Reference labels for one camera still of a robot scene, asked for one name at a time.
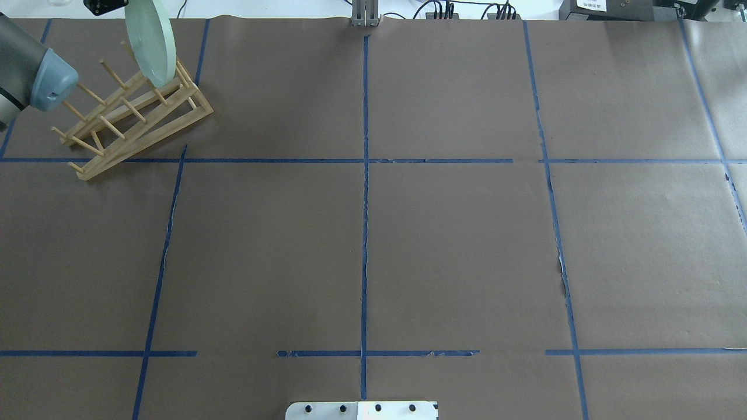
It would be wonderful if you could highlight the light green ceramic plate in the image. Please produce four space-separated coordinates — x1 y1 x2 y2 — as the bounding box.
125 1 177 88

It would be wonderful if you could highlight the black box with label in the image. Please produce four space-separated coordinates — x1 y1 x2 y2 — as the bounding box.
558 1 654 22

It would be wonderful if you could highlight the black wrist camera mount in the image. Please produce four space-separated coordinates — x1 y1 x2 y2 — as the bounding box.
83 0 129 16

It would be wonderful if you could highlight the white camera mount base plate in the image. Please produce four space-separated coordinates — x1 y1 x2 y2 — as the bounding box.
285 400 439 419

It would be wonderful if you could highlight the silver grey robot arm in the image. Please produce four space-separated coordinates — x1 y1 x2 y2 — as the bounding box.
1 14 79 131

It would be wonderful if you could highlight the wooden dish rack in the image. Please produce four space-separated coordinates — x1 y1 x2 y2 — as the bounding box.
49 59 214 181

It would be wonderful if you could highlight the grey aluminium post foot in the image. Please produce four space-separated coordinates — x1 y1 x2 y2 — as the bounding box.
346 0 382 27

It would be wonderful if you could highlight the black orange connector block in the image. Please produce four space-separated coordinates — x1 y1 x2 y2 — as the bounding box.
417 1 459 20
482 1 521 20

